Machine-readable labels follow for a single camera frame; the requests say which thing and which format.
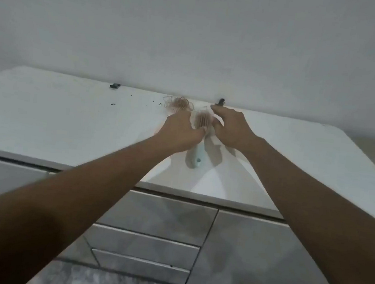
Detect light brown hair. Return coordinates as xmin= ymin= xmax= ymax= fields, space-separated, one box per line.
xmin=161 ymin=94 xmax=196 ymax=115

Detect person's left hand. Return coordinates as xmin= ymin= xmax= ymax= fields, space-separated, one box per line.
xmin=153 ymin=106 xmax=208 ymax=156

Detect person's right forearm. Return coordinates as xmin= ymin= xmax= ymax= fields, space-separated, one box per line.
xmin=226 ymin=135 xmax=375 ymax=284

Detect white cabinet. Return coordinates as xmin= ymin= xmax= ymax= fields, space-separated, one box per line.
xmin=0 ymin=63 xmax=375 ymax=284

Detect scattered dark crumbs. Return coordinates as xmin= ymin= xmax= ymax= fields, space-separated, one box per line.
xmin=110 ymin=96 xmax=164 ymax=111

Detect person's left forearm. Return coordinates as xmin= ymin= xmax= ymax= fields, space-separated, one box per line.
xmin=0 ymin=117 xmax=179 ymax=284

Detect person's right hand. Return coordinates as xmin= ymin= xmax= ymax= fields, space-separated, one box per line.
xmin=206 ymin=104 xmax=265 ymax=152

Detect mint green hairbrush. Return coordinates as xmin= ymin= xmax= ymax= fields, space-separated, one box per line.
xmin=184 ymin=109 xmax=219 ymax=172

